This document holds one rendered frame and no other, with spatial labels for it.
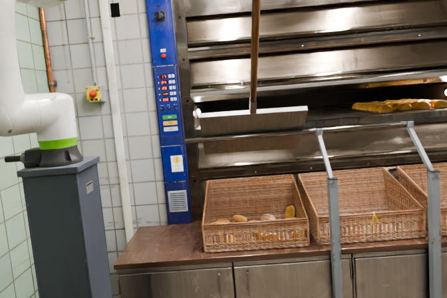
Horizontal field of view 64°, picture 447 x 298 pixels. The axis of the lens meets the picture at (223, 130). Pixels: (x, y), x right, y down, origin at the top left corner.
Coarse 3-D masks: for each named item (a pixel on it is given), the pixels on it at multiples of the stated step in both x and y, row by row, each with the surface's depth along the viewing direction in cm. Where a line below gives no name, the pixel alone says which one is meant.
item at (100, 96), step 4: (88, 88) 220; (92, 88) 220; (100, 88) 220; (104, 88) 226; (88, 92) 220; (96, 92) 220; (100, 92) 220; (104, 92) 226; (88, 96) 220; (96, 96) 220; (100, 96) 220; (104, 96) 225; (88, 100) 220; (92, 100) 220; (96, 100) 220; (100, 100) 220; (104, 100) 224
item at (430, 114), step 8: (408, 112) 227; (416, 112) 224; (424, 112) 224; (432, 112) 224; (440, 112) 224; (312, 120) 227; (320, 120) 226; (328, 120) 226; (336, 120) 226; (344, 120) 226; (352, 120) 226; (360, 120) 226; (368, 120) 225; (376, 120) 225; (384, 120) 225
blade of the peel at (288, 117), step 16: (208, 112) 180; (224, 112) 180; (240, 112) 179; (256, 112) 179; (272, 112) 178; (288, 112) 179; (304, 112) 180; (208, 128) 187; (224, 128) 188; (240, 128) 188; (256, 128) 189; (272, 128) 190; (288, 128) 191; (208, 144) 200; (224, 144) 201; (240, 144) 201; (256, 144) 202; (272, 144) 203; (288, 144) 204
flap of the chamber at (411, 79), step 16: (352, 80) 209; (368, 80) 208; (384, 80) 208; (400, 80) 212; (416, 80) 216; (432, 80) 220; (192, 96) 211; (208, 96) 215; (224, 96) 219; (240, 96) 224; (256, 96) 229
